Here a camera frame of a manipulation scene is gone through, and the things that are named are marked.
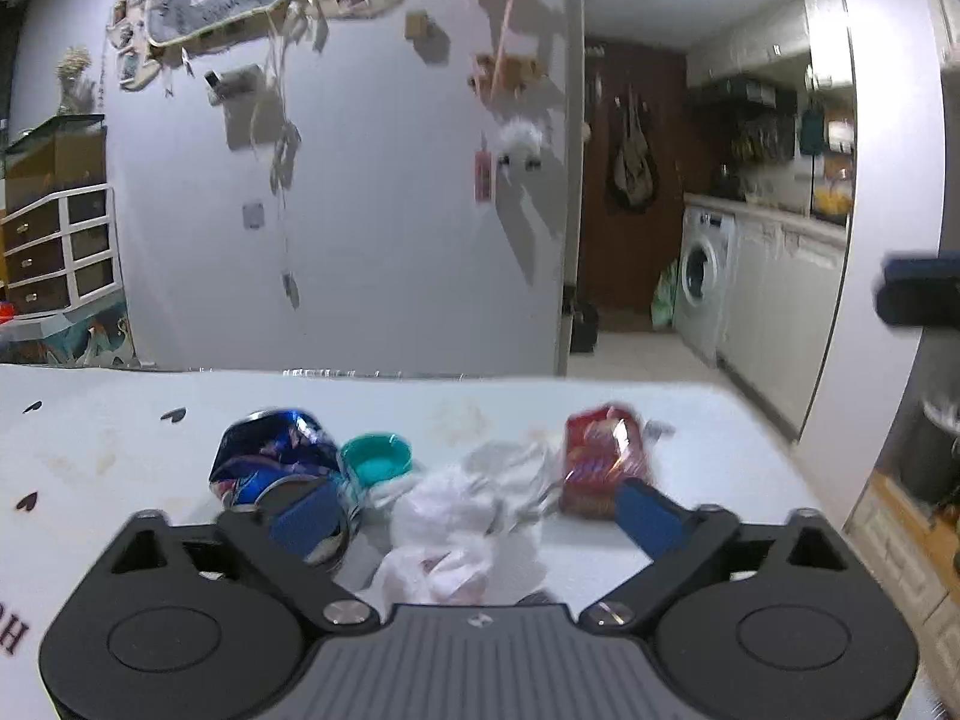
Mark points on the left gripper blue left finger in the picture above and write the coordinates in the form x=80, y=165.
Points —
x=305, y=517

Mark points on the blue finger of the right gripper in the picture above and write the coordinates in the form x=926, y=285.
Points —
x=919, y=292

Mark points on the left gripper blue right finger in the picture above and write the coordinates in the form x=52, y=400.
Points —
x=654, y=522

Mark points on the red snack packet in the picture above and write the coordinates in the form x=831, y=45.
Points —
x=604, y=448

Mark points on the crushed blue soda can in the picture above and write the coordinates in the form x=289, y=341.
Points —
x=258, y=451

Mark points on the teal plastic lid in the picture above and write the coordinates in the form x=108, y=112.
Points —
x=377, y=458

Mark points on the white kitchen cabinets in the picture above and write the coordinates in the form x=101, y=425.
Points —
x=780, y=311

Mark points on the dark bin with white liner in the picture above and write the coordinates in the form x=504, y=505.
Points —
x=928, y=465

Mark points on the black bin by door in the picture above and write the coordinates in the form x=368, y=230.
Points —
x=585, y=328

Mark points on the white washing machine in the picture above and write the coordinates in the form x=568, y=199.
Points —
x=705, y=274

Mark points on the green plastic bag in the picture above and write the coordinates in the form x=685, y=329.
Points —
x=664, y=297

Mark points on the white low cabinet wood top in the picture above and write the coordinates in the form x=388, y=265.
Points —
x=912, y=553

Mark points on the brown wooden door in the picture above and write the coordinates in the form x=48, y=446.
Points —
x=621, y=256

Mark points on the hanging khaki bag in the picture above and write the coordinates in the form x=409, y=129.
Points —
x=632, y=176

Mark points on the white refrigerator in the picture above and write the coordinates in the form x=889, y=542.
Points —
x=575, y=90

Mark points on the white drawer cabinet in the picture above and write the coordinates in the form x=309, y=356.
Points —
x=62, y=251

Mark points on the pink hanging tag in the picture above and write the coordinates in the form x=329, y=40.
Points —
x=483, y=176

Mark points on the glass fish tank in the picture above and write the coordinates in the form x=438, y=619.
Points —
x=66, y=151

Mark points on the plush sheep wall toy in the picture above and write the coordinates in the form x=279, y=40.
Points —
x=521, y=144

